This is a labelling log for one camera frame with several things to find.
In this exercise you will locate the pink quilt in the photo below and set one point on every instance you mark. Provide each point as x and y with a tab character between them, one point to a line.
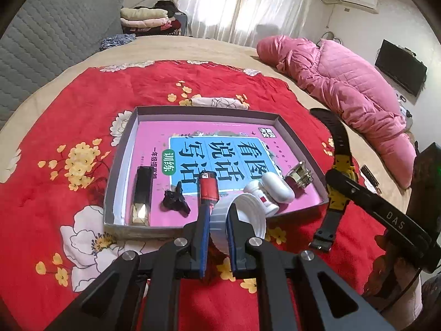
344	82

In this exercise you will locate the white pill bottle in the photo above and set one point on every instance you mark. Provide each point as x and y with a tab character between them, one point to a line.
265	203

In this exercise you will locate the pink and blue book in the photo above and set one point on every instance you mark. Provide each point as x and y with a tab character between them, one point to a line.
213	151

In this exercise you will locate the white earbuds case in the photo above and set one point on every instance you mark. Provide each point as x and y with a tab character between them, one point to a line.
277	186

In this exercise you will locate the blue patterned cloth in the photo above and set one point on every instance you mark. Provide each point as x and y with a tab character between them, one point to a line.
117	42

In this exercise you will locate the red lighter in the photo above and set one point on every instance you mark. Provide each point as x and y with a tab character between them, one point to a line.
208	188

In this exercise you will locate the white air conditioner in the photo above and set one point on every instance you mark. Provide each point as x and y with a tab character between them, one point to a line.
358	0

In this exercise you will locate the dark ridged bar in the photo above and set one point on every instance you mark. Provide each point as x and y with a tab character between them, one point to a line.
371	178

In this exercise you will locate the black and yellow wristwatch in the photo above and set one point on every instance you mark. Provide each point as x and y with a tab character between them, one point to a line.
339	141

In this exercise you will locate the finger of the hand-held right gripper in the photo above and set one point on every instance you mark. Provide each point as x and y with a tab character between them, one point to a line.
365	198

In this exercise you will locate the pink folded garment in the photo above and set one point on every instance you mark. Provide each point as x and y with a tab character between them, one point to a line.
144	24

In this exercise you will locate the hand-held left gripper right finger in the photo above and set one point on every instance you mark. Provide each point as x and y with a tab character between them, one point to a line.
232	238

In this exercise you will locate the red floral blanket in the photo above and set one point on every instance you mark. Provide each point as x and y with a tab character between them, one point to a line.
69	110

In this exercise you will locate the grey cardboard box tray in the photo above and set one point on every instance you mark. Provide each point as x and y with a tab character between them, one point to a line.
137	231

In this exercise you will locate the grey quilted headboard cover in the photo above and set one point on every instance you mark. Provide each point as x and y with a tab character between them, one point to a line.
51	41

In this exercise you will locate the cream folded garment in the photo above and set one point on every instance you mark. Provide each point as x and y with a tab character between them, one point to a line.
143	13

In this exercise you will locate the dark red folded garment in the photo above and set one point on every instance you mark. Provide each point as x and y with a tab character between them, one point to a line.
172	27

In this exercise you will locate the white plastic lid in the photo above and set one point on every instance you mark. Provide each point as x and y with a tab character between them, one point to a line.
248	213

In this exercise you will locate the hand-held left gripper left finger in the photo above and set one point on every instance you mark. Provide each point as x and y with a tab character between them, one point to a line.
205	234

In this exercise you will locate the beige bed sheet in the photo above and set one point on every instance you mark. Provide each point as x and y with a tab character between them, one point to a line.
206	46

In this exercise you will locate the black flat screen television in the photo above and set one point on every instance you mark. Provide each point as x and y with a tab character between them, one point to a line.
401	67

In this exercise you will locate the black garment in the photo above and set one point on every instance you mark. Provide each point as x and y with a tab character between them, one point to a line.
165	5

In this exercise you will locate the white curtain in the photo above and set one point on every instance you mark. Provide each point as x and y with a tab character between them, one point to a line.
248	3

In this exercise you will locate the black and gold rectangular case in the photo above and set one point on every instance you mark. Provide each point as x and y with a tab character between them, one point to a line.
143	186

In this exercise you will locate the black clip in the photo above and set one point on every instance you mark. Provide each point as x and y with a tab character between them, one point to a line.
174	200

